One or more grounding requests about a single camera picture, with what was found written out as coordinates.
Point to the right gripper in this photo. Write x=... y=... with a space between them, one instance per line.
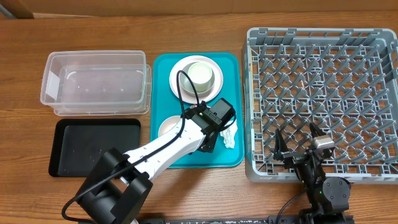
x=298 y=155

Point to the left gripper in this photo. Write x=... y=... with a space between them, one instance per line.
x=207 y=148

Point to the white napkin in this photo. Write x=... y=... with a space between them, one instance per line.
x=229 y=134

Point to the small pink-white bowl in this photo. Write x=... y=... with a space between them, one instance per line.
x=168 y=124

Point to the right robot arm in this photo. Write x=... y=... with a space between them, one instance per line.
x=328 y=196

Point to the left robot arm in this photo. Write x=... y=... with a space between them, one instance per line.
x=117 y=187

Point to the grey dishwasher rack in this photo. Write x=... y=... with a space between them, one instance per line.
x=343 y=80

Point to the large white plate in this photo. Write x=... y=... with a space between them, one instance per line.
x=189 y=96

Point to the pale green cup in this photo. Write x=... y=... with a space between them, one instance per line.
x=201 y=75

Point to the teal serving tray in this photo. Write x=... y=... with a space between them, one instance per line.
x=166 y=104

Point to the clear plastic bin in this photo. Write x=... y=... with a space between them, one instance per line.
x=97 y=82

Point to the black plastic tray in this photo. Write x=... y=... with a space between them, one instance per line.
x=78 y=144

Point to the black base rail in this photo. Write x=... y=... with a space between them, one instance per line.
x=288 y=219

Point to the cardboard wall panel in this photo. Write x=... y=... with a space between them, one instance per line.
x=26 y=9

